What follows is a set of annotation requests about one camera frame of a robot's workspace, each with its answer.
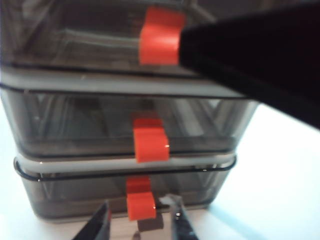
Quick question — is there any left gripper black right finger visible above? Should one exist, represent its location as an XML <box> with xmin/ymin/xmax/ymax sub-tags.
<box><xmin>160</xmin><ymin>194</ymin><xmax>199</xmax><ymax>240</ymax></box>

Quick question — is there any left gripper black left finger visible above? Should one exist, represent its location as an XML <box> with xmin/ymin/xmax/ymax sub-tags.
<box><xmin>74</xmin><ymin>199</ymin><xmax>112</xmax><ymax>240</ymax></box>

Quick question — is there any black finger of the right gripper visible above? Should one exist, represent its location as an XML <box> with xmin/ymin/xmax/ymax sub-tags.
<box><xmin>177</xmin><ymin>0</ymin><xmax>320</xmax><ymax>131</ymax></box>

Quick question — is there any grey three-drawer mini cabinet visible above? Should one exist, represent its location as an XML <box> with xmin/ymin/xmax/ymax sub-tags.
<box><xmin>0</xmin><ymin>65</ymin><xmax>248</xmax><ymax>226</ymax></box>

